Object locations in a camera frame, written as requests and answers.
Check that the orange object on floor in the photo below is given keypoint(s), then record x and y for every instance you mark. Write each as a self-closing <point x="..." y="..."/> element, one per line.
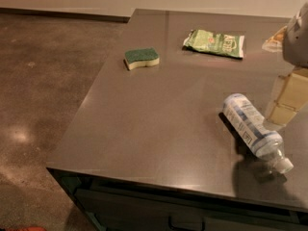
<point x="31" y="228"/>

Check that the dark cabinet drawer front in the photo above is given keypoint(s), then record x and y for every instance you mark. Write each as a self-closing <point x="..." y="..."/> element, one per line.
<point x="117" y="212"/>

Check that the green and yellow sponge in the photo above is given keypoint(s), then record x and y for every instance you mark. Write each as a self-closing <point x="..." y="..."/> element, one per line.
<point x="145" y="57"/>

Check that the green jalapeno chip bag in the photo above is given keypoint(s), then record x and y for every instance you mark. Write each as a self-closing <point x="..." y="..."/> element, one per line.
<point x="217" y="44"/>

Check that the black drawer handle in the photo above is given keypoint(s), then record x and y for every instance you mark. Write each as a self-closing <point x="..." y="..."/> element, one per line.
<point x="185" y="225"/>

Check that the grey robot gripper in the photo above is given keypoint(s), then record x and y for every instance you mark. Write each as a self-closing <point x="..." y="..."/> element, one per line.
<point x="296" y="42"/>

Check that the blue label plastic water bottle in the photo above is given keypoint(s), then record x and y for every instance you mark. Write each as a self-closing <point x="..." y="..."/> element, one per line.
<point x="267" y="145"/>

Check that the yellow snack bag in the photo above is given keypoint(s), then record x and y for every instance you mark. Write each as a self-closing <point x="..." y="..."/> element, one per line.
<point x="275" y="42"/>

